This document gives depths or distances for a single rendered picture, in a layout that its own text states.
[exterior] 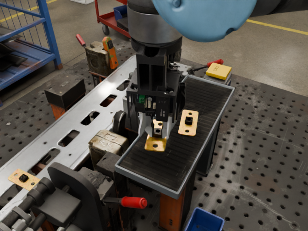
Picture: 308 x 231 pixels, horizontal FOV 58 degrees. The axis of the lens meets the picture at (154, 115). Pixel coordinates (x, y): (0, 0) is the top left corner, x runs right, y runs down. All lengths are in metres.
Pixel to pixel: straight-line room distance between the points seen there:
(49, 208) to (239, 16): 0.44
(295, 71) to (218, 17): 3.10
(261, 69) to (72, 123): 2.56
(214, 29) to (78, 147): 0.66
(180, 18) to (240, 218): 0.91
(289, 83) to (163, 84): 2.74
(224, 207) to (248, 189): 0.13
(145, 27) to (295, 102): 1.32
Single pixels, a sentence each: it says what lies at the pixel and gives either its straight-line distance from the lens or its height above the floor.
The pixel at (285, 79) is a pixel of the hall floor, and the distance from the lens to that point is 3.14.
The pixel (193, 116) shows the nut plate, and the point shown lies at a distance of 0.66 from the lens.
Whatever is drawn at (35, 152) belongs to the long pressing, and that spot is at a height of 1.00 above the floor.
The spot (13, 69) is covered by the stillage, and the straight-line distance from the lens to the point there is 3.02.
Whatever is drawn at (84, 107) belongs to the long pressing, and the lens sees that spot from 0.97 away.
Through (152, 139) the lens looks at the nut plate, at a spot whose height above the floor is 1.22.
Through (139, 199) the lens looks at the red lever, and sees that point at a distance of 0.52.
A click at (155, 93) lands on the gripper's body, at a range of 0.39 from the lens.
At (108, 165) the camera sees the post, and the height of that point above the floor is 1.10.
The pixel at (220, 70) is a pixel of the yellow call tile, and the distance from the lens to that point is 0.85.
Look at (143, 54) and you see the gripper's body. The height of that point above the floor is 1.43.
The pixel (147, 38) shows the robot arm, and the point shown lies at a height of 1.44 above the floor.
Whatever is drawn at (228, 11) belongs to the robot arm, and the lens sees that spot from 0.23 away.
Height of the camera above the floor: 1.60
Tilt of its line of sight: 42 degrees down
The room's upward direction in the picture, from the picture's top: straight up
